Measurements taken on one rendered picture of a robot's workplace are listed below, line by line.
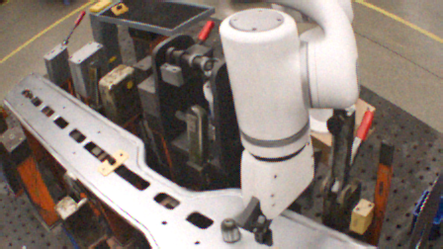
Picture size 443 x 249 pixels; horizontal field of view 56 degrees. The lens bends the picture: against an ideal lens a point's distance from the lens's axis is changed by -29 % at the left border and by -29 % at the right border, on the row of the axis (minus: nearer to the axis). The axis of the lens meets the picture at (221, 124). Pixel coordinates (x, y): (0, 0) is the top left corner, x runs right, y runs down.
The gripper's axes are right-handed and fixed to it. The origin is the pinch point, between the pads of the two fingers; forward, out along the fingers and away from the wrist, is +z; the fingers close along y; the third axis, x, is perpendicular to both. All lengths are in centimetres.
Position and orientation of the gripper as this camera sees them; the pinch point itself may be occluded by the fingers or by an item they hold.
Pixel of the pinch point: (284, 219)
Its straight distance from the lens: 77.5
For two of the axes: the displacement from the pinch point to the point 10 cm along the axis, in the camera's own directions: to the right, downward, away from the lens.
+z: 1.6, 7.8, 6.0
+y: -6.7, 5.4, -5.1
